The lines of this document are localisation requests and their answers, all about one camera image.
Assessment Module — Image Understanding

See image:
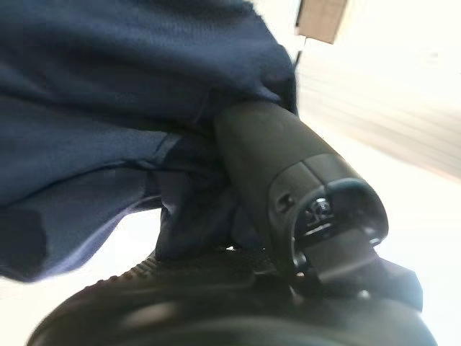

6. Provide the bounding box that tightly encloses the blue garment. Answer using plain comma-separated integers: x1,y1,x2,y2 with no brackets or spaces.
0,0,300,284

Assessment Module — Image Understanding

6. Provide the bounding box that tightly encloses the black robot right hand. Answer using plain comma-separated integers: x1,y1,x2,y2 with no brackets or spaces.
27,100,439,346

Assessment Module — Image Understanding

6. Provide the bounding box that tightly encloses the tan padded bed frame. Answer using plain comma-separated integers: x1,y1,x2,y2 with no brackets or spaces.
294,0,351,46

